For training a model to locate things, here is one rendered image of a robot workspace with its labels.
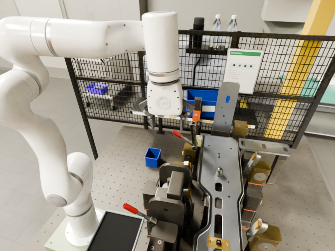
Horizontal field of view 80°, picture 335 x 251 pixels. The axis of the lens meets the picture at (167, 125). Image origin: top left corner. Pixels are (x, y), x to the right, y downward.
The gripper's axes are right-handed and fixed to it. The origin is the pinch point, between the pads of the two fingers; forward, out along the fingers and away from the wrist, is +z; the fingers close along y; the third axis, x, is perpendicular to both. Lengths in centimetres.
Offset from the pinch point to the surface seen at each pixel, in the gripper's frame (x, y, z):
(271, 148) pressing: 49, 51, 45
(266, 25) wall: 300, 91, 12
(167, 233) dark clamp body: -15.0, 0.9, 35.9
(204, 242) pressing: -11.8, 13.8, 44.7
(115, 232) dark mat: -22.0, -14.2, 27.2
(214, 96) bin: 87, 16, 30
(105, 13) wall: 323, -173, -14
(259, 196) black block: 14, 38, 47
